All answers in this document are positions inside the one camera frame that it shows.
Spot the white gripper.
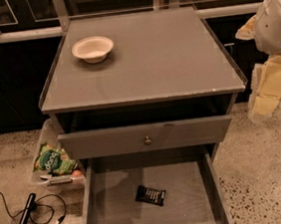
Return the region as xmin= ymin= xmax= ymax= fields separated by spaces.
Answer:
xmin=235 ymin=0 xmax=281 ymax=121

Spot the black rxbar chocolate wrapper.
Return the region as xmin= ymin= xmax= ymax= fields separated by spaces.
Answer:
xmin=135 ymin=185 xmax=166 ymax=207

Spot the brass drawer knob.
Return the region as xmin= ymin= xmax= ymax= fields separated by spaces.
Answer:
xmin=143 ymin=136 xmax=152 ymax=145

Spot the grey drawer cabinet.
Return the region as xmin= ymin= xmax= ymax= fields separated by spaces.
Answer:
xmin=30 ymin=1 xmax=257 ymax=182

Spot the grey open middle drawer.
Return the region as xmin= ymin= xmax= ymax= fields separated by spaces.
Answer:
xmin=82 ymin=150 xmax=233 ymax=224

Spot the grey top drawer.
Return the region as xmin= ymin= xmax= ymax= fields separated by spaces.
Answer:
xmin=58 ymin=114 xmax=231 ymax=160

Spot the white paper bowl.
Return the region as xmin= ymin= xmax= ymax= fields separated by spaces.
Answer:
xmin=72 ymin=36 xmax=114 ymax=64

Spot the orange round fruit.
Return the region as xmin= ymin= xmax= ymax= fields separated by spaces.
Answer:
xmin=71 ymin=169 xmax=83 ymax=177

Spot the clear plastic bin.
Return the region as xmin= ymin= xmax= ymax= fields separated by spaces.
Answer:
xmin=30 ymin=118 xmax=85 ymax=193

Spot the green snack bag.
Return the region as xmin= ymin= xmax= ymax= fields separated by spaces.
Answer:
xmin=33 ymin=142 xmax=77 ymax=176

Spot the black flat bar device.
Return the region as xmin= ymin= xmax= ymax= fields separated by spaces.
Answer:
xmin=19 ymin=192 xmax=36 ymax=224

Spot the metal railing frame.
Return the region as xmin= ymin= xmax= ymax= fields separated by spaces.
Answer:
xmin=0 ymin=0 xmax=281 ymax=45

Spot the black cable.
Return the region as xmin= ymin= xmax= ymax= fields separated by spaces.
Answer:
xmin=0 ymin=183 xmax=69 ymax=224

